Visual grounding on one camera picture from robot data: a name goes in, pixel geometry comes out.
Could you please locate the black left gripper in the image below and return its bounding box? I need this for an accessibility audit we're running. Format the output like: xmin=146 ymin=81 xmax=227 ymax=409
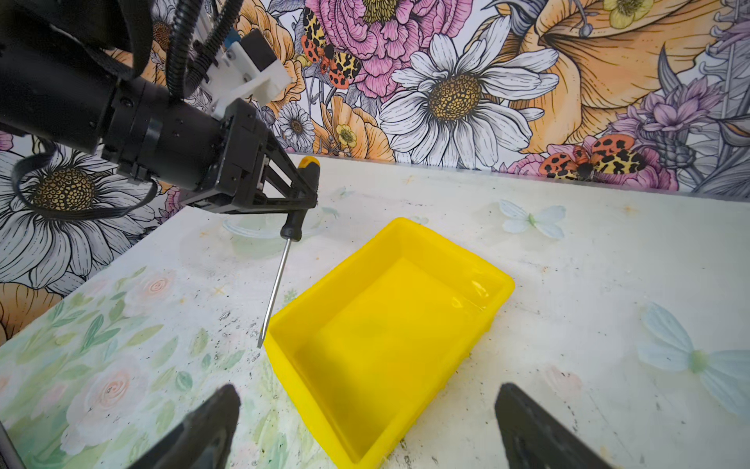
xmin=181 ymin=99 xmax=318 ymax=214

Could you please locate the black yellow handled screwdriver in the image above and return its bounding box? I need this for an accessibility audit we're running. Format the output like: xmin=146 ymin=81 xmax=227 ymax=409
xmin=257 ymin=156 xmax=321 ymax=349

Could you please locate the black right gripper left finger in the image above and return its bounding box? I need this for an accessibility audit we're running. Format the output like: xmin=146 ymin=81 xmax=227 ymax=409
xmin=130 ymin=384 xmax=241 ymax=469

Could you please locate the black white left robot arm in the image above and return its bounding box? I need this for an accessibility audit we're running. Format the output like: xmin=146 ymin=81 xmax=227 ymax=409
xmin=1 ymin=1 xmax=320 ymax=220

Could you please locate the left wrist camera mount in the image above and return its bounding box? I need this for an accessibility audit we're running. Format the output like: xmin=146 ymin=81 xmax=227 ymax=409
xmin=200 ymin=29 xmax=292 ymax=120

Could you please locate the yellow plastic bin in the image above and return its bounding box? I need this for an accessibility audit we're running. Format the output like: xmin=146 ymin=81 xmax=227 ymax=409
xmin=264 ymin=218 xmax=515 ymax=468

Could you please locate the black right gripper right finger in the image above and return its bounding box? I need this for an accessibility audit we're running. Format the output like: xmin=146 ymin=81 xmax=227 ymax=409
xmin=494 ymin=382 xmax=611 ymax=469

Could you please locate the left black corrugated cable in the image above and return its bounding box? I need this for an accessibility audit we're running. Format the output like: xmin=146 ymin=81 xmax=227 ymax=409
xmin=165 ymin=0 xmax=244 ymax=100

